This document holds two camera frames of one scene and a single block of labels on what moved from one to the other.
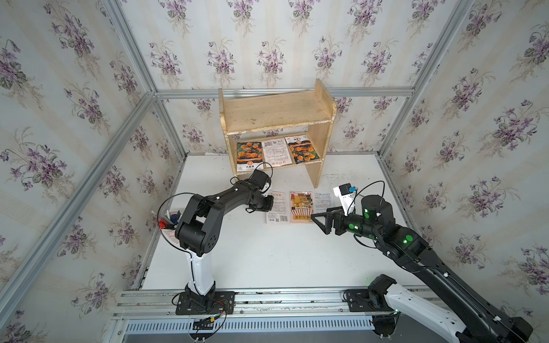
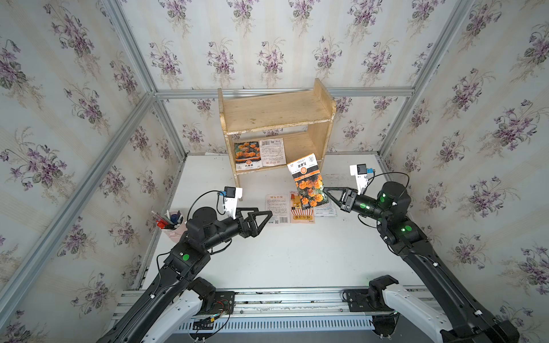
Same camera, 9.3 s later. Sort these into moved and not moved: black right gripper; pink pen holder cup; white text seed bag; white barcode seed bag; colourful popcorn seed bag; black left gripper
Moved: black left gripper; black right gripper
Not moved: white barcode seed bag; pink pen holder cup; white text seed bag; colourful popcorn seed bag
